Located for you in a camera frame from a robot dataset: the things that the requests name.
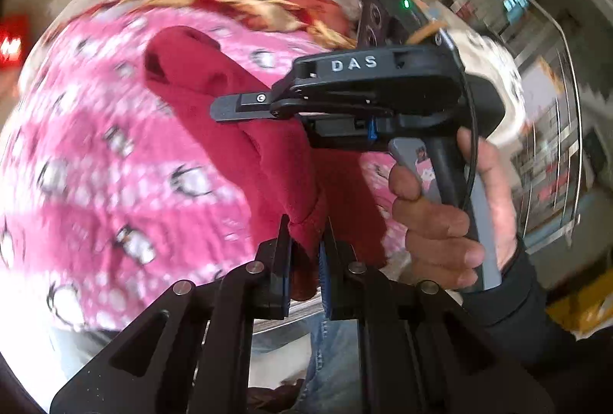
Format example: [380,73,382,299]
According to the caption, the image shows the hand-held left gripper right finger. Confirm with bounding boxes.
[318,215,556,414]

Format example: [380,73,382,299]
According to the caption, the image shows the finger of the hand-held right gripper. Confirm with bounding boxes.
[209,90,277,124]

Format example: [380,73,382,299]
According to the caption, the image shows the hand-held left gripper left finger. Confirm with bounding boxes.
[49,214,294,414]

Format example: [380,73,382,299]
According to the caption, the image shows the maroon sweater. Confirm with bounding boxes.
[144,26,388,302]

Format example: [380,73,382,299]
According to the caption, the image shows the person's right forearm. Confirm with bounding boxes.
[459,242,613,398]

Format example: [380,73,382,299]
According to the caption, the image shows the person's right hand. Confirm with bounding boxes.
[388,127,521,293]

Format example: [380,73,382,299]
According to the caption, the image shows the blue jeans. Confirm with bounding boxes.
[301,314,366,414]

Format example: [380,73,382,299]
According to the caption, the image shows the yellow and red cloth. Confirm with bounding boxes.
[127,0,357,50]

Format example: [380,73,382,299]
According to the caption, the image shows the red heart pillow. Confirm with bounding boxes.
[287,0,356,33]

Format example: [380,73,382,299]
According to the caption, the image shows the white ornate chair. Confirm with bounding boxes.
[438,19,528,149]

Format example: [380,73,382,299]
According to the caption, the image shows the pink penguin print blanket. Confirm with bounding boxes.
[0,5,413,333]

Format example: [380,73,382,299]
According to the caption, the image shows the metal stair railing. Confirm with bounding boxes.
[498,0,586,233]

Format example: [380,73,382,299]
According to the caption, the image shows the red bag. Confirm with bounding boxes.
[0,14,30,67]

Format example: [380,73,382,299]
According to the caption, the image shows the yellow plastic bag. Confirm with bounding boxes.
[546,279,613,339]

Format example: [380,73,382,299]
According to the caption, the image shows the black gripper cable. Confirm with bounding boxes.
[457,60,479,216]

